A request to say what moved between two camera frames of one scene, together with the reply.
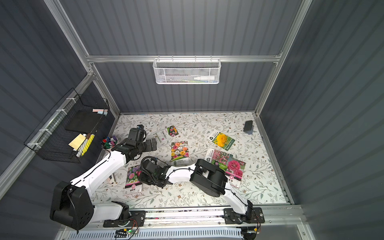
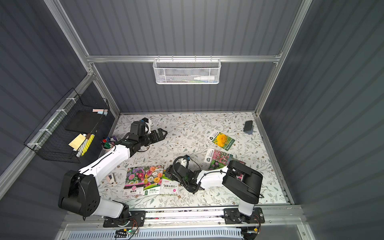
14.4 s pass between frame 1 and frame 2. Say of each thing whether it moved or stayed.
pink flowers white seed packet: stayed
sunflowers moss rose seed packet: moved
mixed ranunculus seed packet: moved
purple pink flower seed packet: stayed
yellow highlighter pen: stayed
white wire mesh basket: stayed
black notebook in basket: stayed
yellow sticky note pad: stayed
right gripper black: moved
